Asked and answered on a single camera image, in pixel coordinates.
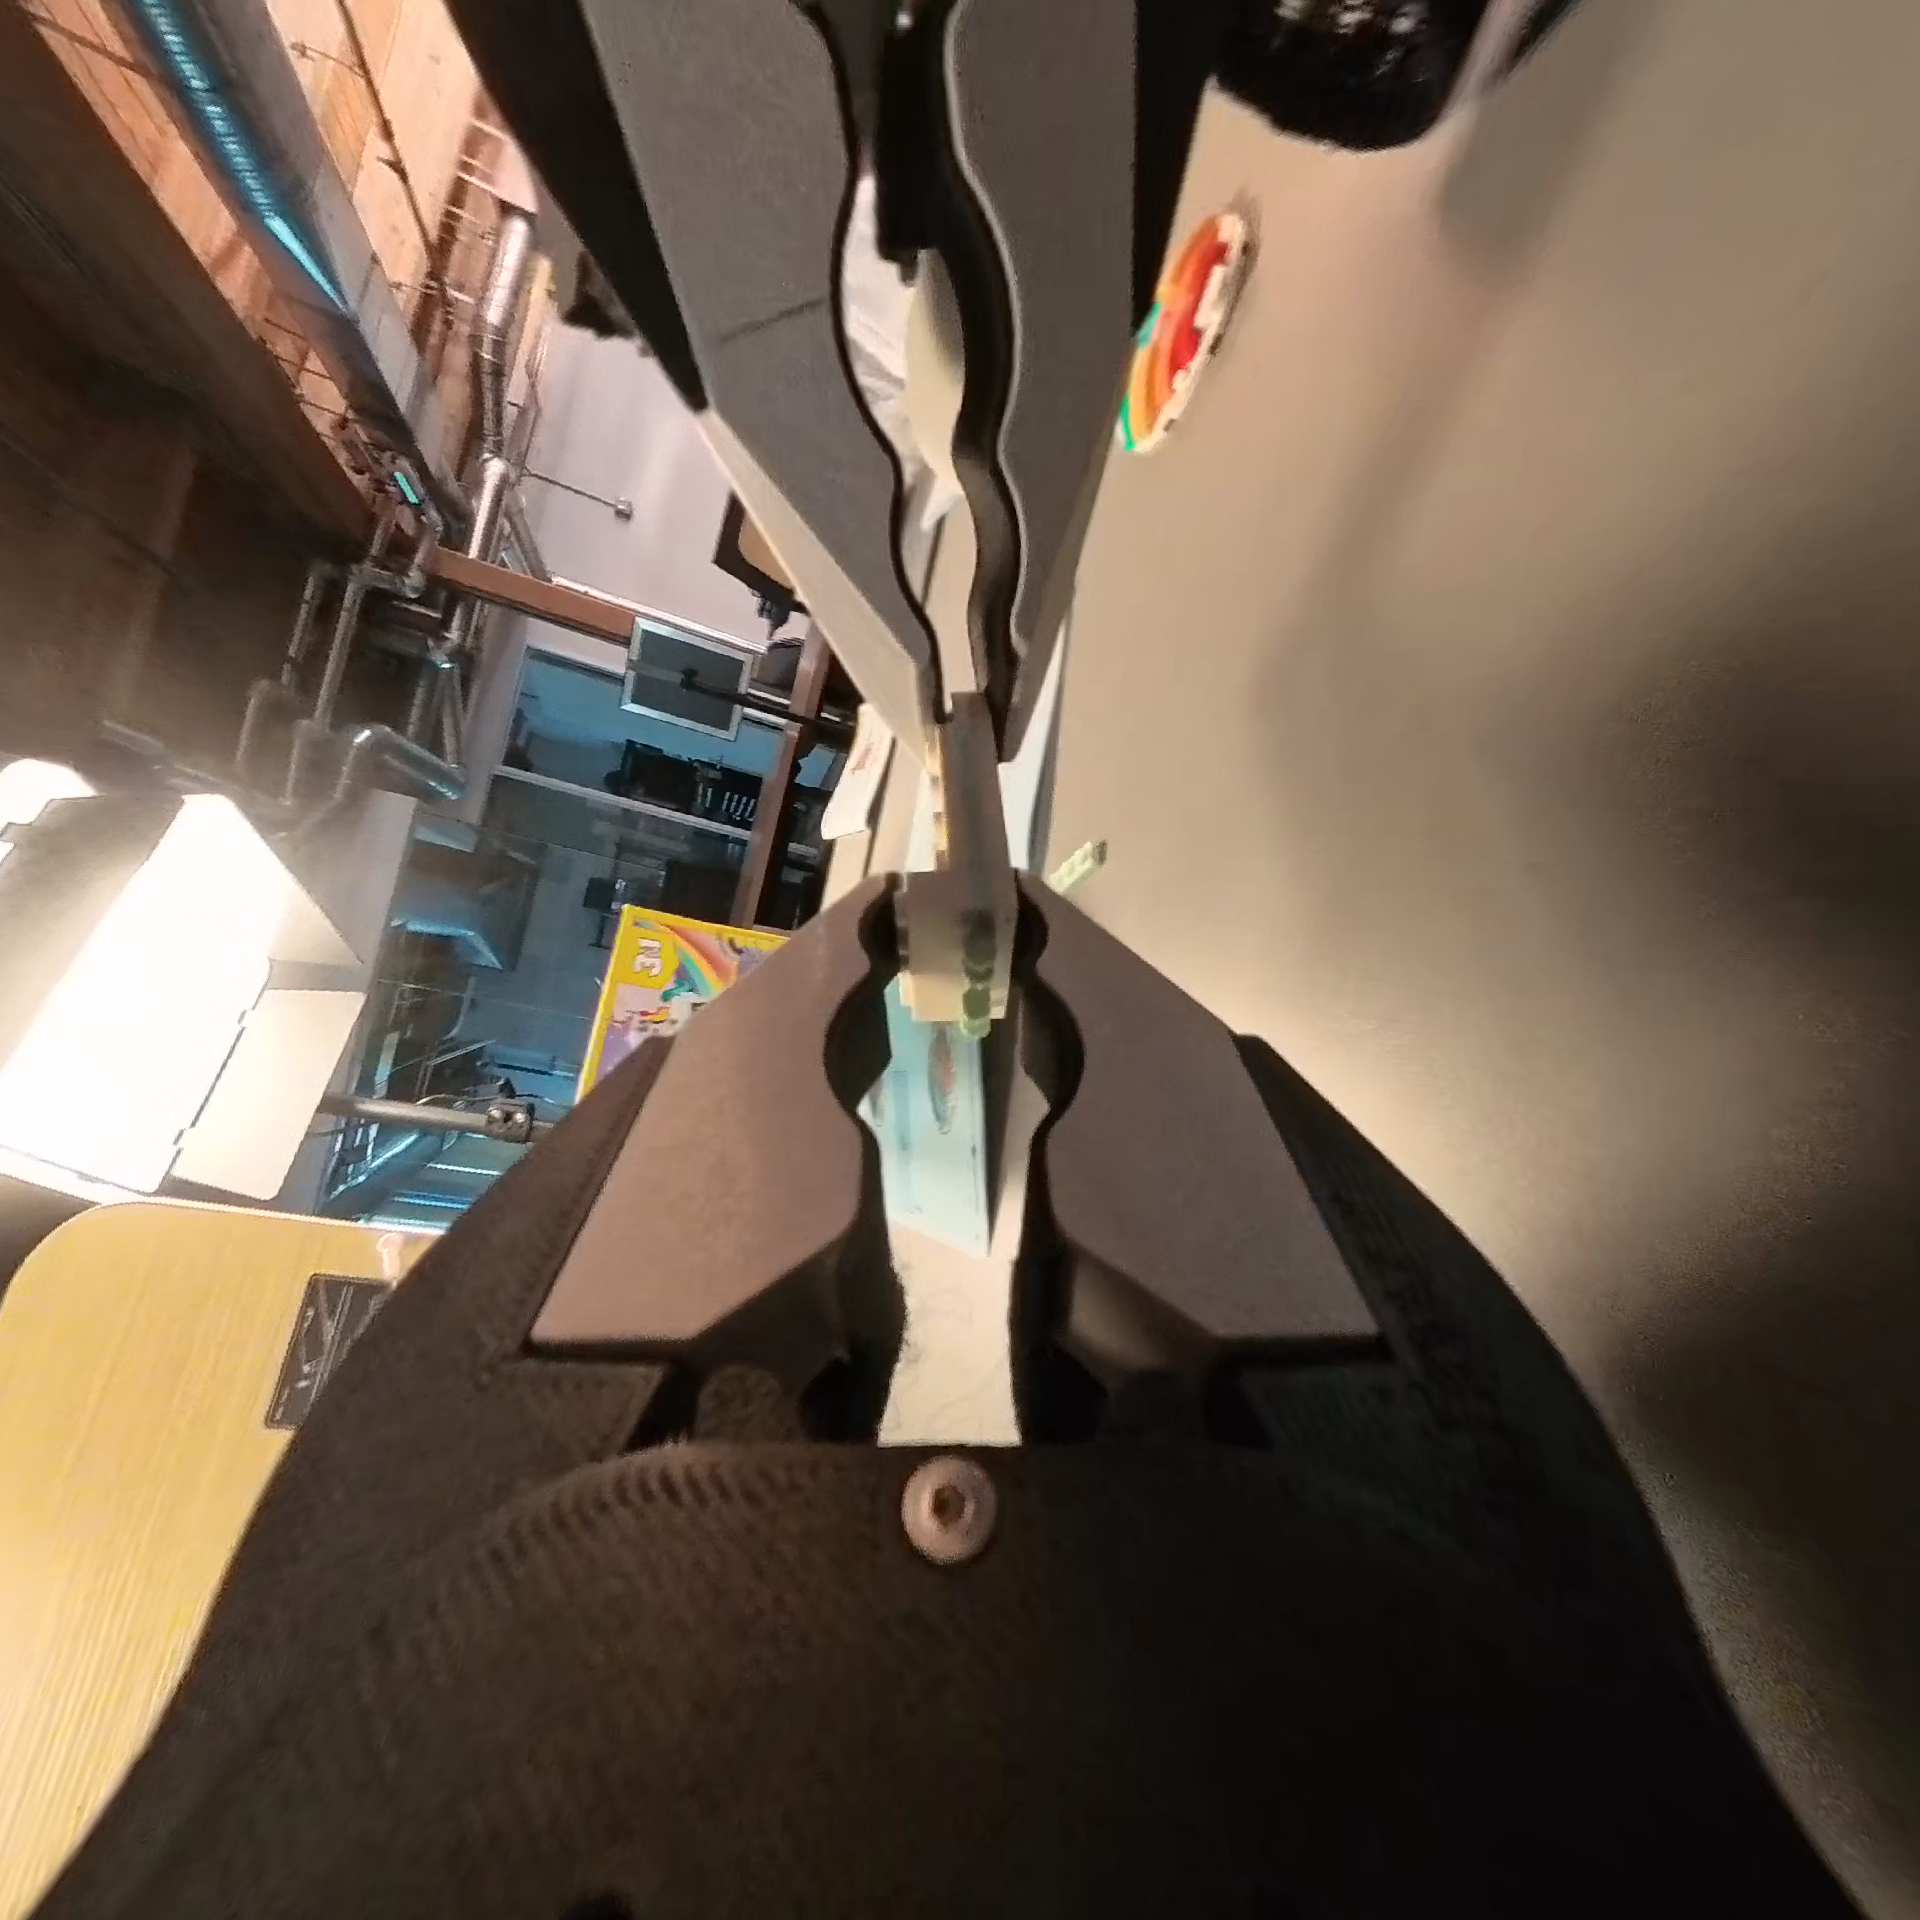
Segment yellow toy brick box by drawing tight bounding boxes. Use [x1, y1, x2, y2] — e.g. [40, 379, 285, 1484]
[576, 908, 798, 1104]

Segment white leaflet with orange picture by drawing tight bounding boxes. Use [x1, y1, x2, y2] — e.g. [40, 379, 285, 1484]
[822, 704, 899, 842]

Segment brown wooden post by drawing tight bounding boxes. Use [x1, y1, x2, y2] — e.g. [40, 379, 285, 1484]
[742, 638, 841, 924]

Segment black chair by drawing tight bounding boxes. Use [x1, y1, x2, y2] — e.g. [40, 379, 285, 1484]
[710, 495, 812, 632]

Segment white and green brick assembly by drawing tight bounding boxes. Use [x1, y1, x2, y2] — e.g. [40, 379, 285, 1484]
[891, 696, 1024, 1046]

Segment white open booklet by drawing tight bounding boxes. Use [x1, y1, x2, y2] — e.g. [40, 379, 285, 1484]
[878, 1253, 1024, 1450]

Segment rainbow brick piece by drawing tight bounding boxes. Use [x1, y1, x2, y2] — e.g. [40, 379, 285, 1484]
[1118, 210, 1259, 456]

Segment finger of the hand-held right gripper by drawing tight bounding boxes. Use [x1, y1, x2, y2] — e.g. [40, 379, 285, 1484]
[942, 0, 1205, 754]
[450, 0, 957, 741]

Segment silver ventilation ducts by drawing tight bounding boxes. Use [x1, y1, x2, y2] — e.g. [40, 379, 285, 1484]
[292, 210, 561, 819]

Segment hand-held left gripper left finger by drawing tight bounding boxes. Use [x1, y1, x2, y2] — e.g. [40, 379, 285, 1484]
[528, 872, 909, 1352]

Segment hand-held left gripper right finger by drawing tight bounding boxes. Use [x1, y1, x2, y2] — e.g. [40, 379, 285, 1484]
[1013, 882, 1386, 1343]

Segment light wooden board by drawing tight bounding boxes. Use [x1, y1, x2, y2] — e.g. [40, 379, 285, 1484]
[0, 1199, 452, 1920]

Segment metal stand pole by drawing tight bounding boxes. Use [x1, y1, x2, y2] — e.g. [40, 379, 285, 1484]
[315, 1094, 540, 1146]

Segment pale blue instruction booklet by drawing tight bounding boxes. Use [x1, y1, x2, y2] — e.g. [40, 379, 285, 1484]
[882, 959, 1001, 1259]

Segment white light panel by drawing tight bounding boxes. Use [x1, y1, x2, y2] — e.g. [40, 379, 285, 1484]
[0, 757, 368, 1203]

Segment white framed window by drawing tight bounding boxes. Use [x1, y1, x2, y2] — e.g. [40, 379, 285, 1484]
[621, 616, 757, 741]

